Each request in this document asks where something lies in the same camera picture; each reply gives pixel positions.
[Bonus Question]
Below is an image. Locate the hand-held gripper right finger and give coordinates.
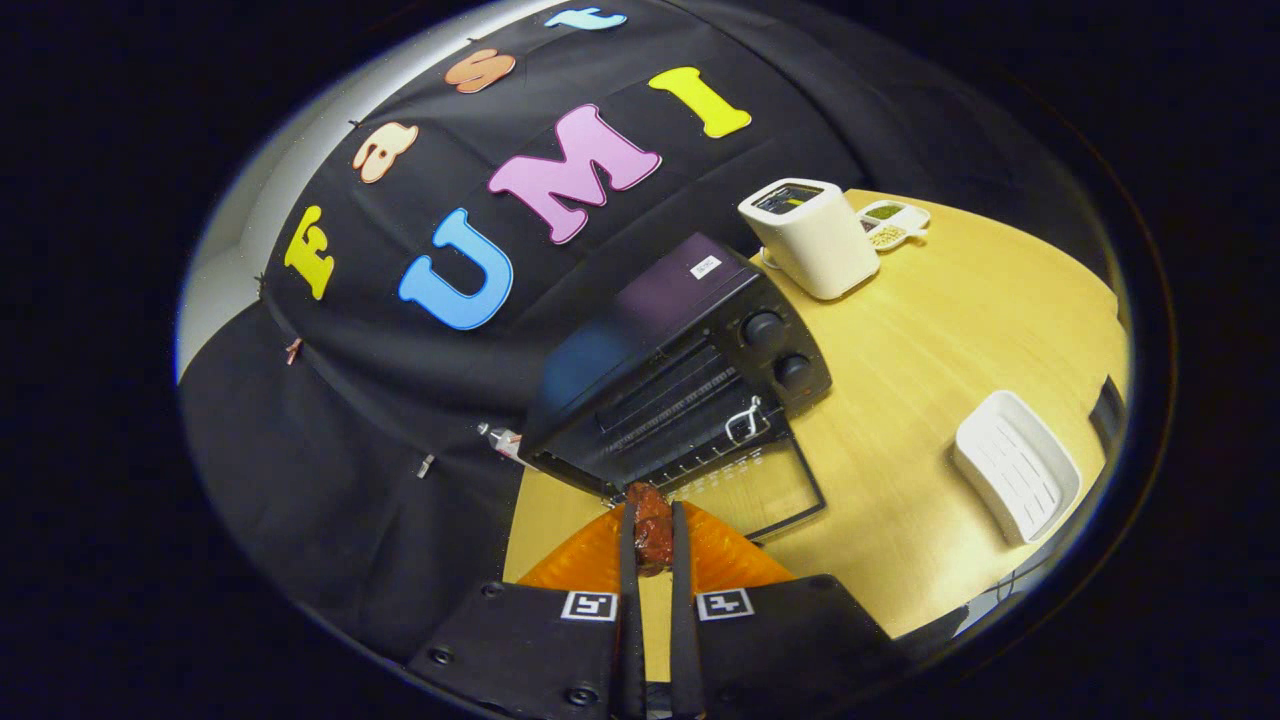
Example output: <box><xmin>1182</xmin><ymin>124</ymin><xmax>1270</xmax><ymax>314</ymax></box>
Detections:
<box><xmin>668</xmin><ymin>500</ymin><xmax>911</xmax><ymax>720</ymax></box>

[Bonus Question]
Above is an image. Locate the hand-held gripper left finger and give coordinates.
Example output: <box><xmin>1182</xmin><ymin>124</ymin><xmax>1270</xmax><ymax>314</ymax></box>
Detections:
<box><xmin>405</xmin><ymin>500</ymin><xmax>646</xmax><ymax>720</ymax></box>

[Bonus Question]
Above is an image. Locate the brown roasted meat piece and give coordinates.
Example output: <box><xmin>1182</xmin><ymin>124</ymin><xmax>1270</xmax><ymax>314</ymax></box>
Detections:
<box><xmin>624</xmin><ymin>482</ymin><xmax>675</xmax><ymax>578</ymax></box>

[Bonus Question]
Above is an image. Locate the black toaster oven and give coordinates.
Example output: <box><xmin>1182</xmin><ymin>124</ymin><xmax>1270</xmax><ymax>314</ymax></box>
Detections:
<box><xmin>518</xmin><ymin>232</ymin><xmax>834</xmax><ymax>546</ymax></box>

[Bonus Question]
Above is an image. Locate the white bread toaster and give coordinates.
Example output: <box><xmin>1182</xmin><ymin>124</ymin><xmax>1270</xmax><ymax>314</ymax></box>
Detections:
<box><xmin>738</xmin><ymin>178</ymin><xmax>883</xmax><ymax>302</ymax></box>

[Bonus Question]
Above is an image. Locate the clear plastic bottle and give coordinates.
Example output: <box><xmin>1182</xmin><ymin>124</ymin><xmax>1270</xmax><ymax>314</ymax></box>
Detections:
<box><xmin>477</xmin><ymin>422</ymin><xmax>526</xmax><ymax>463</ymax></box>

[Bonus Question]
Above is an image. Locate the white ribbed tray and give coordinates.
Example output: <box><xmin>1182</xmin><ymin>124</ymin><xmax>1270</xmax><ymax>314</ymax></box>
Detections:
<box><xmin>951</xmin><ymin>390</ymin><xmax>1083</xmax><ymax>548</ymax></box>

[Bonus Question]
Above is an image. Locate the white divided dish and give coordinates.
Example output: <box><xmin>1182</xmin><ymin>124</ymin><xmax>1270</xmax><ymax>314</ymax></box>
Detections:
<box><xmin>858</xmin><ymin>199</ymin><xmax>932</xmax><ymax>252</ymax></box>

